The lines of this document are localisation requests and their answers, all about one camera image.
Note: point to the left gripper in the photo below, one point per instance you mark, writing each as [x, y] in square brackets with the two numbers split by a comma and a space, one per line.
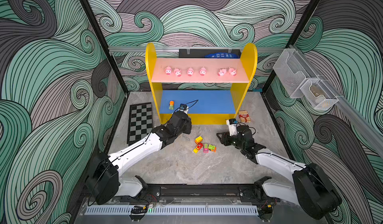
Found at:
[187, 124]

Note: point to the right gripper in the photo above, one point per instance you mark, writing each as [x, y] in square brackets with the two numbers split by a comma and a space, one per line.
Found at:
[226, 138]

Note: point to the yellow dump truck toy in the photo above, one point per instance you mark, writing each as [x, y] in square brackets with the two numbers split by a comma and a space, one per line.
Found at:
[198, 140]

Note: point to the green orange flatbed truck toy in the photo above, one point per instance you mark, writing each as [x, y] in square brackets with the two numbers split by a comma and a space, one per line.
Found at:
[212, 148]

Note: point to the red yellow bulldozer toy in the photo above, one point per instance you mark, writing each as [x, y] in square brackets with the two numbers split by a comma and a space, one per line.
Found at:
[198, 147]

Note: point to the magenta brown truck toy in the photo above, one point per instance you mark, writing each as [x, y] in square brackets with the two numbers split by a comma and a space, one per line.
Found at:
[205, 148]

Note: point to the pink toy pig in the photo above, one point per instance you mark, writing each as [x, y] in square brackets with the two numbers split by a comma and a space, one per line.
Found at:
[190, 72]
[177, 72]
[222, 72]
[202, 71]
[168, 70]
[232, 71]

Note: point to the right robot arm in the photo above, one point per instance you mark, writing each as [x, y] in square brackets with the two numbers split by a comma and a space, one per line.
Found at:
[308, 186]

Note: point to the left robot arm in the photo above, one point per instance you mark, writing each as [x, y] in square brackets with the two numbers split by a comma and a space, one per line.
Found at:
[105, 171]

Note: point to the red patterned small box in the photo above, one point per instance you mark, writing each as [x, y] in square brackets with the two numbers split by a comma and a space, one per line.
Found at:
[243, 116]

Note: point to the black white chessboard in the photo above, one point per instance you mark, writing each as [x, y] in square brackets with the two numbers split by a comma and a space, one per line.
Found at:
[140, 122]

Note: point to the yellow toy shelf unit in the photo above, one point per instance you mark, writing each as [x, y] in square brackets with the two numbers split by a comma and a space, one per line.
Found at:
[206, 107]

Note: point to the black panel behind shelf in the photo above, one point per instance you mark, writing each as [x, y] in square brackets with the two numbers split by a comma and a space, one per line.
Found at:
[201, 53]

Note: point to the blue oval basket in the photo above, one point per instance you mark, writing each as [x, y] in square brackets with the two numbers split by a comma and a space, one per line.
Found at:
[222, 56]

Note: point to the large clear plastic bin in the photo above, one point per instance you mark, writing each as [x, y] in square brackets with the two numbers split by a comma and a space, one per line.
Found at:
[291, 71]

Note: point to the small clear plastic bin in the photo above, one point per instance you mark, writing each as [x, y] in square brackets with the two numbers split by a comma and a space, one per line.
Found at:
[318, 94]

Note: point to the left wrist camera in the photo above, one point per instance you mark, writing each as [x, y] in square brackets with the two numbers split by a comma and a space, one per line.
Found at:
[184, 108]

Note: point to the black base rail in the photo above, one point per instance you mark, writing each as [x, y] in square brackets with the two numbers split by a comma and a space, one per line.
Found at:
[250, 193]

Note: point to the white slotted cable duct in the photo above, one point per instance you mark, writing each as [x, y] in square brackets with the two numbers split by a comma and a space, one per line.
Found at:
[173, 210]

